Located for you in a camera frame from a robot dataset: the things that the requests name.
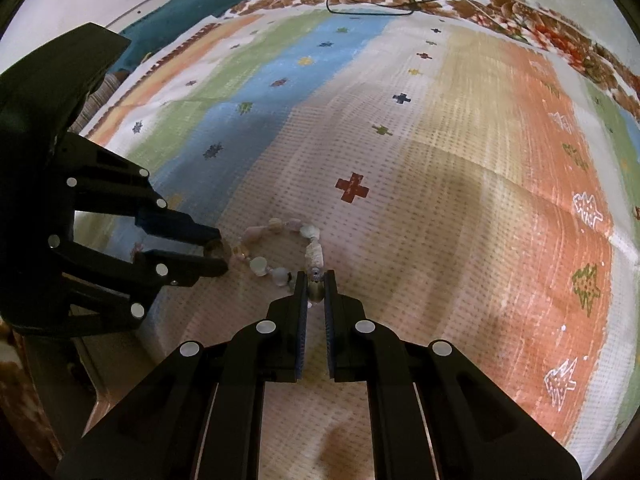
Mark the striped colourful cloth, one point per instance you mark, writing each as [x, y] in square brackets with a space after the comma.
[462, 187]

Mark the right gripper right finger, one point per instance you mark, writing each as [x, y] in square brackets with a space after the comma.
[433, 413]

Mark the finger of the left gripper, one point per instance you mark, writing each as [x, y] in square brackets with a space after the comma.
[177, 226]
[170, 268]

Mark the silver metal tin box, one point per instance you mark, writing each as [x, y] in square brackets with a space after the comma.
[114, 363]

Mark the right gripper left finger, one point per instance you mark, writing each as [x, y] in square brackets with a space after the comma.
[198, 414]

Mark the teal pillow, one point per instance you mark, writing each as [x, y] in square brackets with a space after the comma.
[163, 26]

